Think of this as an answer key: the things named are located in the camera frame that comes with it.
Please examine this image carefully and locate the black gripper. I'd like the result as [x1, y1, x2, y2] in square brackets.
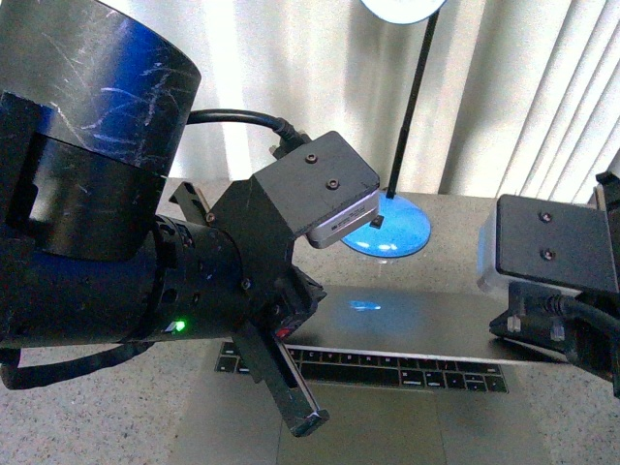
[149, 177, 329, 437]

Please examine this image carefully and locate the silver laptop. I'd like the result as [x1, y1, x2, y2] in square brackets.
[170, 286, 552, 464]

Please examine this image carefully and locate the blue desk lamp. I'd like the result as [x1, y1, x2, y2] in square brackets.
[342, 0, 445, 259]

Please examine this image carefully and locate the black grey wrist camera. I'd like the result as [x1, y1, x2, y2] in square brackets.
[253, 131, 380, 249]

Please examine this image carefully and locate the black camera cable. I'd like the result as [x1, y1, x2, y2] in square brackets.
[185, 108, 313, 146]

